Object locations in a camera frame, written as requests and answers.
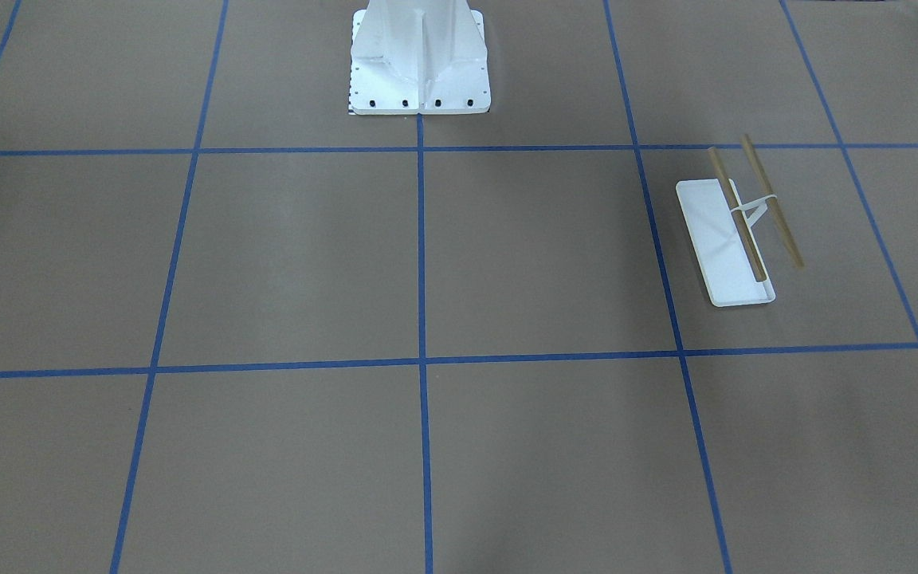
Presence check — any white towel rack base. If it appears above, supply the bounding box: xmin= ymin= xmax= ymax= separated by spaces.
xmin=675 ymin=179 xmax=776 ymax=308

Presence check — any front wooden rack bar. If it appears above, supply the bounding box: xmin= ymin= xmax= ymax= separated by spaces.
xmin=707 ymin=146 xmax=768 ymax=283

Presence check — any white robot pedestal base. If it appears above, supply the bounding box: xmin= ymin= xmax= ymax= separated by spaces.
xmin=347 ymin=1 xmax=492 ymax=116

